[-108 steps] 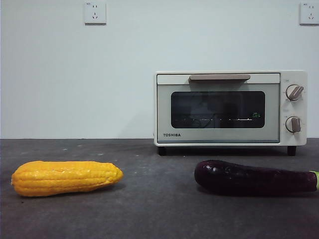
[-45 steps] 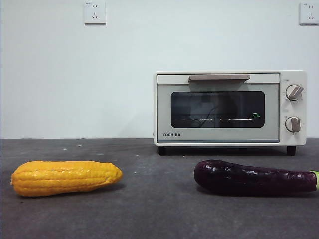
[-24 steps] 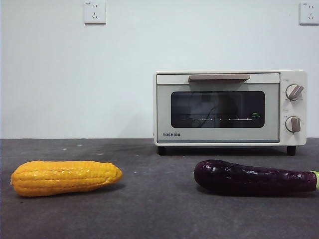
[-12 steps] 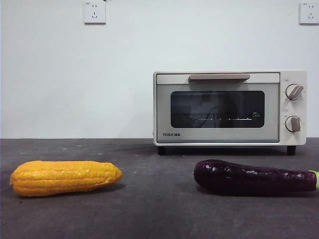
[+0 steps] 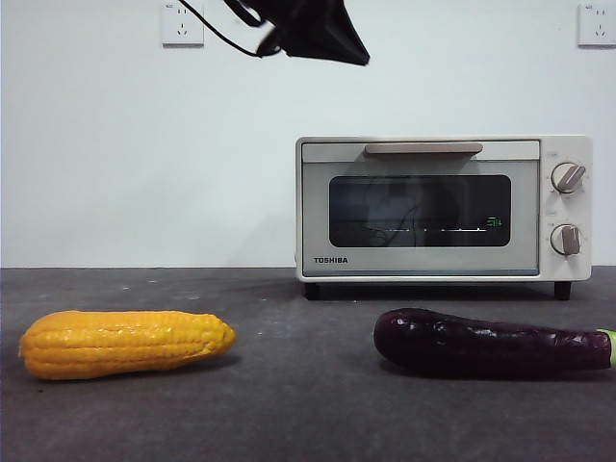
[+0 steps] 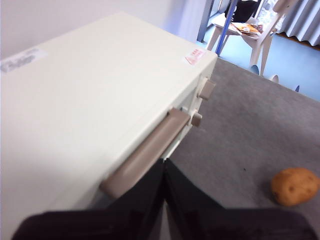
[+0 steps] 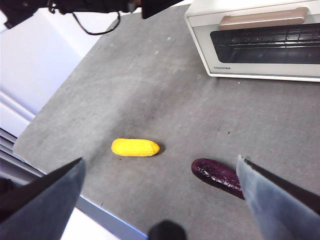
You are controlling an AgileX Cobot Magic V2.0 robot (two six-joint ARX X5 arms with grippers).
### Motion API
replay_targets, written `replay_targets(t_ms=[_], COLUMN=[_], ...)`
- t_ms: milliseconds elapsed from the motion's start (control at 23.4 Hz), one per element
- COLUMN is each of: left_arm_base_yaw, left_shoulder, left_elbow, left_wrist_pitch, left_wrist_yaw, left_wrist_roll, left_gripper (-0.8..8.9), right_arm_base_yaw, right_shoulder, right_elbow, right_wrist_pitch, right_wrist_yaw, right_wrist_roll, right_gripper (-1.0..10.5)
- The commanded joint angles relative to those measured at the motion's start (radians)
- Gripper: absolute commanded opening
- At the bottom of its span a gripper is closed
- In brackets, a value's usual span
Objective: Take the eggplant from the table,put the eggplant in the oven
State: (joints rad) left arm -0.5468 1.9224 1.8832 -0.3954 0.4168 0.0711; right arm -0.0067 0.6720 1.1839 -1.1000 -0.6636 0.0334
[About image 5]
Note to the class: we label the white wall socket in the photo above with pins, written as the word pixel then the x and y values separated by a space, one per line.
pixel 183 24
pixel 597 24

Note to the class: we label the beige timer knob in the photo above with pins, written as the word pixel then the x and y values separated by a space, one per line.
pixel 565 239

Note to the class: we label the beige temperature knob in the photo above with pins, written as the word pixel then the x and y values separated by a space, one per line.
pixel 567 178

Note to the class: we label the white toaster oven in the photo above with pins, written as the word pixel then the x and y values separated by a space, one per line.
pixel 565 269

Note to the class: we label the yellow corn cob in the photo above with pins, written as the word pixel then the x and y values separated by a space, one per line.
pixel 120 346

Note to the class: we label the purple eggplant green stem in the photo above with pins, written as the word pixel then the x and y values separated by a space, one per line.
pixel 457 346

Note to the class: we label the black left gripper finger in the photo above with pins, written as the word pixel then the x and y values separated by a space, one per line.
pixel 332 33

